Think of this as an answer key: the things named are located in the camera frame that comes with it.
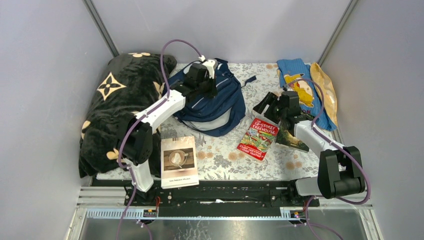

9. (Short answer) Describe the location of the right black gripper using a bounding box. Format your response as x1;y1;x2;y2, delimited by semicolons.
252;92;287;125

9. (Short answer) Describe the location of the navy blue student backpack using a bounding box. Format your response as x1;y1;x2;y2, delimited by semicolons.
173;58;246;137

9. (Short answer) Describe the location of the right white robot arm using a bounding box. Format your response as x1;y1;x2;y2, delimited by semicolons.
253;91;366;206

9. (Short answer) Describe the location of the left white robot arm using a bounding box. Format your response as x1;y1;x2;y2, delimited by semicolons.
116;59;218;206

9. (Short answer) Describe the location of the yellow plastic bag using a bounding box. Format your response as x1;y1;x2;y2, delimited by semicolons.
310;62;338;128

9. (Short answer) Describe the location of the red Treehouse storybook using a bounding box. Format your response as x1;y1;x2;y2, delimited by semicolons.
236;118;279;161

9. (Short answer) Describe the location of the dark green gold book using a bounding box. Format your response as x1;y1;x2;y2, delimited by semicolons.
276;114;314;152

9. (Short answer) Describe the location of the floral white table mat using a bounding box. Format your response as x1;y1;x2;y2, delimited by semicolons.
160;63;319;180

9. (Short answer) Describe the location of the black floral plush blanket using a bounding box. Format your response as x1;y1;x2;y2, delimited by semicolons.
78;52;177;178

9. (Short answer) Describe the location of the white coffee cover book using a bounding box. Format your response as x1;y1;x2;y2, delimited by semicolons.
161;136;199;189

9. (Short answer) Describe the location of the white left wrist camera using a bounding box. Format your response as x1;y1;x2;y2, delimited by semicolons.
198;55;218;79

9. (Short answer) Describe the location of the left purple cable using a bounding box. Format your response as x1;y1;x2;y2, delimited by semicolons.
115;39;205;240

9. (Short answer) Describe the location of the purple cable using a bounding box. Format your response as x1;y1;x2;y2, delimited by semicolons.
286;77;372;240
115;39;205;240

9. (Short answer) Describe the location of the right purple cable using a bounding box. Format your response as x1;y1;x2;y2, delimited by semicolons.
286;77;372;240

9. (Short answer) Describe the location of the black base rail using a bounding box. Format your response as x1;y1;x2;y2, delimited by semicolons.
92;180;309;219

